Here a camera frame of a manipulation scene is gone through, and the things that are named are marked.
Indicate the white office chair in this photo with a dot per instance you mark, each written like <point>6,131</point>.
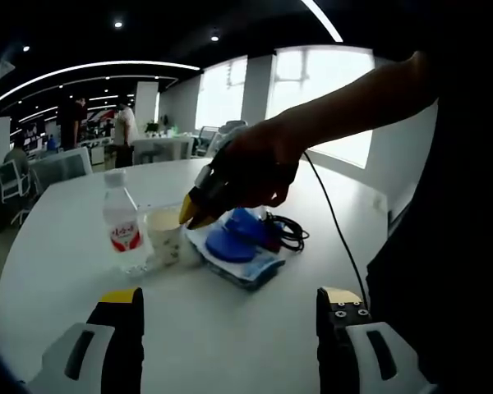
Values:
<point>12,182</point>

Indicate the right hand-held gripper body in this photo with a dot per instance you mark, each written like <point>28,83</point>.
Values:
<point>288,176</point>

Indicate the person's black clothing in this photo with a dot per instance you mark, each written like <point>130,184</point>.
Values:
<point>456,254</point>

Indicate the blue tissue pack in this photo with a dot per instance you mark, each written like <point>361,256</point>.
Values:
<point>242,216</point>

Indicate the white table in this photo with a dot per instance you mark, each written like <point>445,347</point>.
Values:
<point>230,332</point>

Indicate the grey mesh office chair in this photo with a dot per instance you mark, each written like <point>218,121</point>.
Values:
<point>63,164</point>

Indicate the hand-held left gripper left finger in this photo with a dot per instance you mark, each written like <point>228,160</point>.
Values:
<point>123,349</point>

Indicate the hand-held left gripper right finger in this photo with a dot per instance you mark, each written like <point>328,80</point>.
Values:
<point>337,357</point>

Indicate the white paper cup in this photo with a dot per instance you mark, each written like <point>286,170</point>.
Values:
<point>166,238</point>

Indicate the person's right hand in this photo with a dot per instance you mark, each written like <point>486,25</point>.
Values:
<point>259,164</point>

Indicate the clear plastic water bottle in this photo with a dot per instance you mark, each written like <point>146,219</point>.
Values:
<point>123,221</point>

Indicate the blue wet wipes pack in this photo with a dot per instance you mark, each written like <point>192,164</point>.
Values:
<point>234,246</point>

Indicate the white office desk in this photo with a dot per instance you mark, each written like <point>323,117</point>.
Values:
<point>160,148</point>

